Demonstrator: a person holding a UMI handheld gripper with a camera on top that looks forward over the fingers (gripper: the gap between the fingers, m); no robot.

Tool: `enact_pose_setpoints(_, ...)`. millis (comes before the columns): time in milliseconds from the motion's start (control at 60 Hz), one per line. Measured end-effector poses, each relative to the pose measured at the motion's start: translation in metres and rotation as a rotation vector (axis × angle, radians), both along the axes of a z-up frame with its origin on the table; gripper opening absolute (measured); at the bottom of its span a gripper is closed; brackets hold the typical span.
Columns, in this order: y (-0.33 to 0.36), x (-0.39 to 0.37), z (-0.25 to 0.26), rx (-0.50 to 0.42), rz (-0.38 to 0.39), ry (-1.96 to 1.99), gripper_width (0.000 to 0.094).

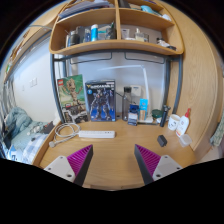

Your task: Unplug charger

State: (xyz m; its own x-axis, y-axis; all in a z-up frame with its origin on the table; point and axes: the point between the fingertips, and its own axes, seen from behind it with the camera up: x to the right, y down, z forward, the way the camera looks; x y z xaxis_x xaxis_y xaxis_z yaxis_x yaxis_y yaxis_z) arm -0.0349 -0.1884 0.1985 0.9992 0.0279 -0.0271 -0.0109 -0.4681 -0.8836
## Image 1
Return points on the white power strip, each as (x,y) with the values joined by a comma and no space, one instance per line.
(96,134)

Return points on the black charger block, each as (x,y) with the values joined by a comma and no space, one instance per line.
(162,140)

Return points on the white desk lamp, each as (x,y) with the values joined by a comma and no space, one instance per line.
(146,83)

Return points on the blue robot model kit box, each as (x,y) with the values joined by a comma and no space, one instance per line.
(100,100)

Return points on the black cylindrical device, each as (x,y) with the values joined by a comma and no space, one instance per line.
(164,116)

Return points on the clear bottle with black cap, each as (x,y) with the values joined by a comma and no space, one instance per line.
(126,105)

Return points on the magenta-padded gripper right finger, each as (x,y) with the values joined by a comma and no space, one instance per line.
(148,160)

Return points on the small clear plastic container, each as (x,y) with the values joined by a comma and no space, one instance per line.
(185,140)

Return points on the bed with teal bedding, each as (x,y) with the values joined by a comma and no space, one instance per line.
(20,131)

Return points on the small blue box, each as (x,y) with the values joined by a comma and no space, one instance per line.
(133,116)

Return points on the green tree-figure toy box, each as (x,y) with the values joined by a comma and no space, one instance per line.
(71,96)

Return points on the white bottle with red cap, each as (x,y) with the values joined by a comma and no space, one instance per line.
(182,125)

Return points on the green round tin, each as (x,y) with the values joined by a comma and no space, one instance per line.
(156,114)

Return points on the dark metal desk frame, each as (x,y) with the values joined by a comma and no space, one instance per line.
(176,86)

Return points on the white box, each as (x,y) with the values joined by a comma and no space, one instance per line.
(136,91)

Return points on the light blue tall carton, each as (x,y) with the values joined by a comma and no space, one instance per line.
(143,108)

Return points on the white wall switch plate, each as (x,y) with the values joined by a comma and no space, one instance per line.
(33,82)

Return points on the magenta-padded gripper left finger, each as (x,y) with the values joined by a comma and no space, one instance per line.
(78,160)

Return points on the wooden shelf unit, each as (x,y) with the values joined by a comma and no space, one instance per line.
(116,46)

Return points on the white mug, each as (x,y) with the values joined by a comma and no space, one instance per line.
(173,122)

